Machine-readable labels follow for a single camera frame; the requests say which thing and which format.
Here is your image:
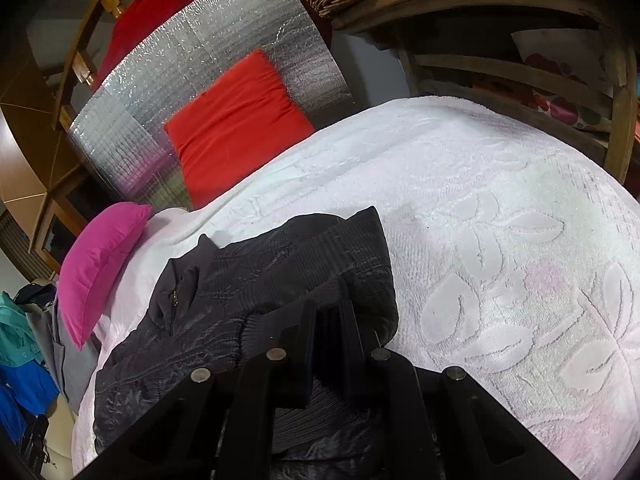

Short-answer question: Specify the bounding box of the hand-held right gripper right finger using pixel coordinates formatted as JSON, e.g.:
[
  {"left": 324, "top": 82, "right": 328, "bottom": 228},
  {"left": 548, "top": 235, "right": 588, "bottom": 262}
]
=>
[{"left": 339, "top": 299, "right": 581, "bottom": 480}]

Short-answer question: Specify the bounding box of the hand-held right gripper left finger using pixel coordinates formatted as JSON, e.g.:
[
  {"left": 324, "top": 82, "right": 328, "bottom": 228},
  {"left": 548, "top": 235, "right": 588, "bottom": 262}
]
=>
[{"left": 75, "top": 300, "right": 321, "bottom": 480}]

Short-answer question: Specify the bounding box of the black quilted jacket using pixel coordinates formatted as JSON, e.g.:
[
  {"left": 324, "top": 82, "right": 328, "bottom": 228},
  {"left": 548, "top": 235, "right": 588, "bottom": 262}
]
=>
[{"left": 92, "top": 206, "right": 401, "bottom": 466}]

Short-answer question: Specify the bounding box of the white embossed floral blanket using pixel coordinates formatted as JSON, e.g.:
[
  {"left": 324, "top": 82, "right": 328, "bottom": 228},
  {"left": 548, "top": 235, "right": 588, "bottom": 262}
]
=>
[{"left": 70, "top": 96, "right": 640, "bottom": 480}]

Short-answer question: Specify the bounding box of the pink pillow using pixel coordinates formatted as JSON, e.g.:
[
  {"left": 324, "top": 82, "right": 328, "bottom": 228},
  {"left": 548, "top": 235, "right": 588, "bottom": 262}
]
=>
[{"left": 56, "top": 202, "right": 153, "bottom": 352}]

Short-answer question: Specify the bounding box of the grey garment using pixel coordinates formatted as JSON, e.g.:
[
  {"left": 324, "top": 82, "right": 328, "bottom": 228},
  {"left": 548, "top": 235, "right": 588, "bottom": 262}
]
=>
[{"left": 25, "top": 305, "right": 101, "bottom": 413}]

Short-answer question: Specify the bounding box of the red cushion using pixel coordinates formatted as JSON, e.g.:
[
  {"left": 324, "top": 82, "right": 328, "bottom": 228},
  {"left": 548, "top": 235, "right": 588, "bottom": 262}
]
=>
[{"left": 164, "top": 50, "right": 316, "bottom": 209}]

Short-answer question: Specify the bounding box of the blue garment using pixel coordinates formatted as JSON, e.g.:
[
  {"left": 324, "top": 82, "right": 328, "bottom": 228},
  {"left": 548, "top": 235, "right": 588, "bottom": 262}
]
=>
[{"left": 0, "top": 362, "right": 61, "bottom": 446}]

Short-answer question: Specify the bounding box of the teal garment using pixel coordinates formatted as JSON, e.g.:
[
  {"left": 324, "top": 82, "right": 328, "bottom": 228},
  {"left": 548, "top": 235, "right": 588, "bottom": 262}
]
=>
[{"left": 0, "top": 290, "right": 46, "bottom": 368}]

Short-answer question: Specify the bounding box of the silver foil insulation mat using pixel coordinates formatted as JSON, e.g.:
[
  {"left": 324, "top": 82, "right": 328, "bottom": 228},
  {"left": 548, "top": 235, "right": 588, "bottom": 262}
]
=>
[{"left": 67, "top": 0, "right": 353, "bottom": 211}]

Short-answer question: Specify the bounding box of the brown wooden cabinet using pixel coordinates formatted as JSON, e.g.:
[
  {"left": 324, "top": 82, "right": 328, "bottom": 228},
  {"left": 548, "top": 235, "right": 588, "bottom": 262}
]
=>
[{"left": 0, "top": 105, "right": 91, "bottom": 256}]

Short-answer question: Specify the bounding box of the white floral printed cloth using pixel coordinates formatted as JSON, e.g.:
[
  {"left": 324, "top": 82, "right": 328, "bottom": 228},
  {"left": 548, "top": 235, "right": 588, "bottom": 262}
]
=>
[{"left": 510, "top": 30, "right": 616, "bottom": 133}]

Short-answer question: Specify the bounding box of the red cloth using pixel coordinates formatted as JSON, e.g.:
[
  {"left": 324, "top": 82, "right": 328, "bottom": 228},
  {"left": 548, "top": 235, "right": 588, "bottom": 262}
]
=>
[{"left": 92, "top": 0, "right": 261, "bottom": 93}]

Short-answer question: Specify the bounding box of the curved wooden headboard rail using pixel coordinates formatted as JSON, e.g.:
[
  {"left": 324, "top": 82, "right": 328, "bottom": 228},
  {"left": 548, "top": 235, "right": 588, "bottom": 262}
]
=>
[{"left": 52, "top": 0, "right": 151, "bottom": 131}]

